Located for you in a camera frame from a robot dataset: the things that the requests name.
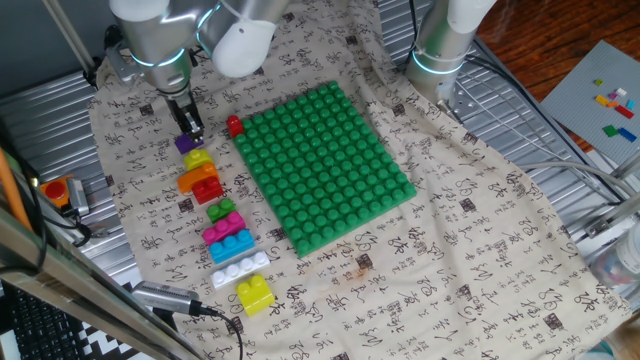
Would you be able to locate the beige calligraphy print cloth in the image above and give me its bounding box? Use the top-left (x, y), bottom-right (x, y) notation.
top-left (87, 0), bottom-right (632, 360)

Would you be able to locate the white four-stud block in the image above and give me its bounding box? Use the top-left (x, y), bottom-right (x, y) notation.
top-left (209, 250), bottom-right (271, 290)

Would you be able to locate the purple one-stud block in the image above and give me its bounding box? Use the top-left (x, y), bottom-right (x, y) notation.
top-left (174, 132), bottom-right (205, 155)

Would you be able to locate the aluminium bracket profile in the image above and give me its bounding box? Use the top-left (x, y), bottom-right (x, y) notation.
top-left (583, 192), bottom-right (640, 239)

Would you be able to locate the black camera cable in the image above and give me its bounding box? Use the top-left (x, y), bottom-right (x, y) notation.
top-left (197, 304), bottom-right (245, 360)

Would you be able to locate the green two-stud block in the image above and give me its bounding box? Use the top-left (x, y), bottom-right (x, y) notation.
top-left (206, 197), bottom-right (237, 224)

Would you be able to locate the grey small-stud baseplate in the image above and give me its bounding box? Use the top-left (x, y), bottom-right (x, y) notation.
top-left (540, 39), bottom-right (640, 166)

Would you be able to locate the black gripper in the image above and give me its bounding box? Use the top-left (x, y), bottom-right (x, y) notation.
top-left (162, 90), bottom-right (206, 144)

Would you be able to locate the blue three-stud block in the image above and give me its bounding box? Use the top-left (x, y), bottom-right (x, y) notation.
top-left (207, 228), bottom-right (256, 265)

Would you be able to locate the orange pole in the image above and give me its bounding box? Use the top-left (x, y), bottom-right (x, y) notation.
top-left (0, 147), bottom-right (34, 232)

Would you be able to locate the black cable bundle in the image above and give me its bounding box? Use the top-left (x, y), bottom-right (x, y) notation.
top-left (0, 164), bottom-right (94, 277)

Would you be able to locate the small red one-stud block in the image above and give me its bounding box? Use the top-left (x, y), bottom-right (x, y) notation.
top-left (225, 114), bottom-right (245, 139)

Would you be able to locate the clear plastic container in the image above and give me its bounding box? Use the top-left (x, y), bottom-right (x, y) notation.
top-left (589, 222), bottom-right (640, 301)

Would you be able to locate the red two-stud block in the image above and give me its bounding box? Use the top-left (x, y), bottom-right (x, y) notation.
top-left (191, 175), bottom-right (225, 206)

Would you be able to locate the grey cable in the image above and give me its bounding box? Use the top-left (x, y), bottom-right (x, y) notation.
top-left (467, 54), bottom-right (640, 197)

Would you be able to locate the black keyboard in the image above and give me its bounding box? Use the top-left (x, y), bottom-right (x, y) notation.
top-left (0, 282), bottom-right (84, 360)

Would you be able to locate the black base cable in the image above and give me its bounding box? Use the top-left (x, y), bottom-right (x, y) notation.
top-left (407, 0), bottom-right (627, 205)

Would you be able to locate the lime one-stud block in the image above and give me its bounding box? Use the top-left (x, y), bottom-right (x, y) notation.
top-left (183, 148), bottom-right (214, 172)

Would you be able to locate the black white patterned mat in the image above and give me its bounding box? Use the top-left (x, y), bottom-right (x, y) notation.
top-left (74, 319), bottom-right (149, 360)

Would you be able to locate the orange emergency stop button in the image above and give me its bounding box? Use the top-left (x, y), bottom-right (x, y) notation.
top-left (38, 174), bottom-right (76, 210)

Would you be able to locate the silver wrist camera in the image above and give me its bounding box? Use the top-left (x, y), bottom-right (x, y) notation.
top-left (103, 27), bottom-right (146, 84)

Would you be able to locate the green studded baseplate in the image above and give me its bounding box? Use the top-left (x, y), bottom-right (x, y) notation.
top-left (232, 79), bottom-right (418, 259)

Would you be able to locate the aluminium frame bar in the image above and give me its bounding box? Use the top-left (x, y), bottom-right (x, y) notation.
top-left (0, 207), bottom-right (201, 360)

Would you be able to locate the silver ribbed camera box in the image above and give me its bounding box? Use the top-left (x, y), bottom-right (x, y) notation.
top-left (65, 177), bottom-right (91, 217)

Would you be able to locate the yellow tall two-stud block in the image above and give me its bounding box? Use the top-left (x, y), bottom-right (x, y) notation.
top-left (235, 273), bottom-right (277, 318)

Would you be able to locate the silver camera on stand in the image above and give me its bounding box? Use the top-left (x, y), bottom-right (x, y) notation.
top-left (130, 279), bottom-right (204, 317)

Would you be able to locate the orange long one-stud block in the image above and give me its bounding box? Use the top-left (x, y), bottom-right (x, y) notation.
top-left (176, 162), bottom-right (221, 195)

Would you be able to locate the magenta three-stud block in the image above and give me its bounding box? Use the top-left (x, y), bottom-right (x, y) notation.
top-left (201, 210), bottom-right (247, 246)

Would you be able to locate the grey tripod rod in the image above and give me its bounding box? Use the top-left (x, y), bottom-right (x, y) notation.
top-left (42, 0), bottom-right (101, 76)

